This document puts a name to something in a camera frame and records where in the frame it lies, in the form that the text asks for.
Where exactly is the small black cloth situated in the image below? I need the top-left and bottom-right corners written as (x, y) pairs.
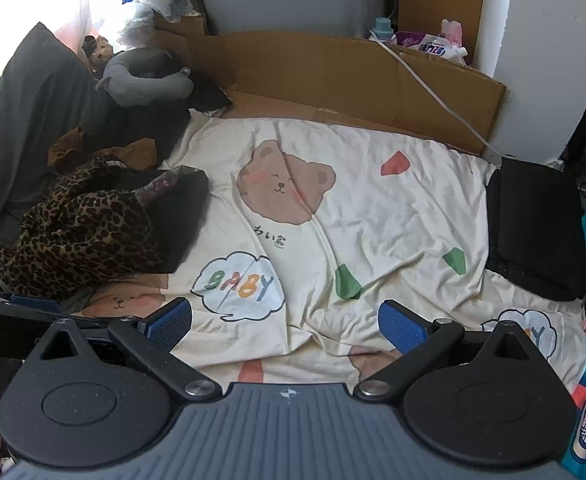
top-left (185, 72), bottom-right (234, 113)

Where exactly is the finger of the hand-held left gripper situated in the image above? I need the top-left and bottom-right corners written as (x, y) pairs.
top-left (3, 294), bottom-right (74, 313)

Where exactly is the dark grey pillow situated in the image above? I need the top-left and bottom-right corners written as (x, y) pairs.
top-left (0, 22), bottom-right (194, 291)

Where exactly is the folded black garment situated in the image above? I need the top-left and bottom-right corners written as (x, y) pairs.
top-left (484, 157), bottom-right (586, 302)

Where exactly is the cream bear print bed sheet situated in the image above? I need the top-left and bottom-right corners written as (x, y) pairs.
top-left (70, 115), bottom-right (586, 401)

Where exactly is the bottle with teal cap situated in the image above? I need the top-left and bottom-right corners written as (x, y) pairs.
top-left (370, 16), bottom-right (394, 41)

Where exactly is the grey neck pillow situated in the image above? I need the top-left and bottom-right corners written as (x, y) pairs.
top-left (96, 47), bottom-right (194, 108)

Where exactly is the flat cardboard sheet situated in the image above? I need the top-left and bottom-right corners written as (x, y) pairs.
top-left (150, 12), bottom-right (508, 156)

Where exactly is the pink and white refill pouch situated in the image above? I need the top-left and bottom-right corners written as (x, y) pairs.
top-left (395, 19), bottom-right (468, 61)

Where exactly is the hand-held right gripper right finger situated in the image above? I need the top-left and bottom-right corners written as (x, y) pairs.
top-left (354, 300), bottom-right (541, 402)

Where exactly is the brown garment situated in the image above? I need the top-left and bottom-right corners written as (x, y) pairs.
top-left (47, 127), bottom-right (160, 171)

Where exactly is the leopard print garment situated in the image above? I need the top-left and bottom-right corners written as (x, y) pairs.
top-left (0, 155), bottom-right (174, 296)

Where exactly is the small brown plush toy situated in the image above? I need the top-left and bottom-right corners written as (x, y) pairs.
top-left (82, 35), bottom-right (114, 68)

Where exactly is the white cable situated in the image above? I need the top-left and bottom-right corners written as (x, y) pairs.
top-left (370, 32), bottom-right (516, 161)

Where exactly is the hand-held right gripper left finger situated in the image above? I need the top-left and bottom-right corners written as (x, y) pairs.
top-left (27, 297), bottom-right (222, 403)

